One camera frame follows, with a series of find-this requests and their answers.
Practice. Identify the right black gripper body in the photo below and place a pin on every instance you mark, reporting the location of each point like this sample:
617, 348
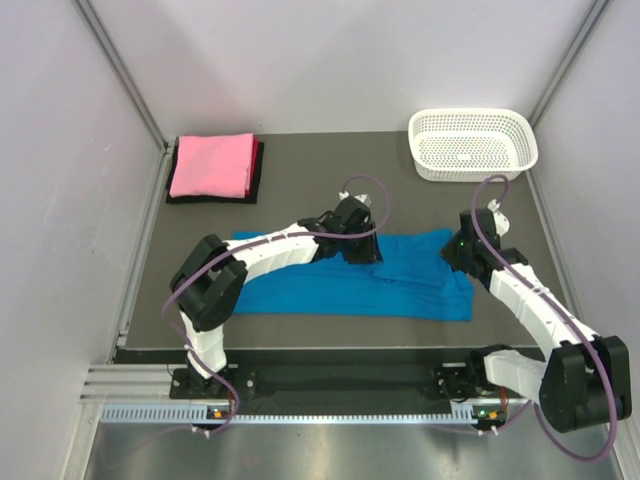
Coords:
456, 252

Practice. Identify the folded red t shirt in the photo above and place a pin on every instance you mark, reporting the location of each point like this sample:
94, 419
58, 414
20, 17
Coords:
252, 170

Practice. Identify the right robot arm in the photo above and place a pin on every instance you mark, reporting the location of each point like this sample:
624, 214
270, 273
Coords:
583, 379

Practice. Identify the blue t shirt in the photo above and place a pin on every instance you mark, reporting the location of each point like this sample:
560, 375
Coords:
412, 281

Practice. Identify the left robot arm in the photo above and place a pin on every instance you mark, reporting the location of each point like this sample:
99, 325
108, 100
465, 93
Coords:
207, 287

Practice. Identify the folded pink t shirt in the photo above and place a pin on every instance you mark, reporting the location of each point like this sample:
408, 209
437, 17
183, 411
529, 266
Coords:
217, 166

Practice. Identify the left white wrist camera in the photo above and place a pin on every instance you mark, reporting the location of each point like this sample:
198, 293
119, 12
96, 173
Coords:
362, 198

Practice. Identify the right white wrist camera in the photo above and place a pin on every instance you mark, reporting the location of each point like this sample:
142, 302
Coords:
501, 221

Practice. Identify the grey slotted cable duct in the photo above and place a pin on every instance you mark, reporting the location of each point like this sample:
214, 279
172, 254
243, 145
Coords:
203, 414

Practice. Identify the aluminium frame rail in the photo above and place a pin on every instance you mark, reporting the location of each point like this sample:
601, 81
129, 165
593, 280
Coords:
125, 385

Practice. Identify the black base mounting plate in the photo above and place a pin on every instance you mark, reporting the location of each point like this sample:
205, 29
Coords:
448, 364

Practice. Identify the folded black t shirt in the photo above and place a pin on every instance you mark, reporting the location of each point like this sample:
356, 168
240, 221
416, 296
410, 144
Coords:
195, 199

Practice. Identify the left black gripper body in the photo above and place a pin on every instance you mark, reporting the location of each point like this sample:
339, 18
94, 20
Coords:
357, 250

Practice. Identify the white perforated plastic basket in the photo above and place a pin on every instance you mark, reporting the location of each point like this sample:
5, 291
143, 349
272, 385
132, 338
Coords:
468, 145

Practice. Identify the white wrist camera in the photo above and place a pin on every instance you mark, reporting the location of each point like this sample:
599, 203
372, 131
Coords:
501, 221
362, 198

